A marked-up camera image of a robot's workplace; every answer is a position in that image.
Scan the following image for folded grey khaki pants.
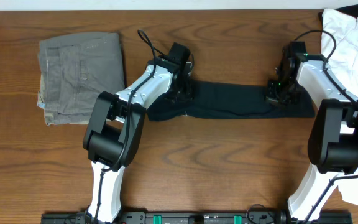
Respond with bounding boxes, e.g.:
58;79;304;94
37;32;125;125

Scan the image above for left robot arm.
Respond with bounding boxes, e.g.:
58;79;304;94
83;59;194;223

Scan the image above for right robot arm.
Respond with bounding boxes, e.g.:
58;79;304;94
266;53;358;223

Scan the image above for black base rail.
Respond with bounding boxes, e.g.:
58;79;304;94
40;211;353;224

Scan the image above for black t-shirt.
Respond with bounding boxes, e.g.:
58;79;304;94
147;81;315;121

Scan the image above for small black cable loop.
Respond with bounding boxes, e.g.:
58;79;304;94
246;203;275;224

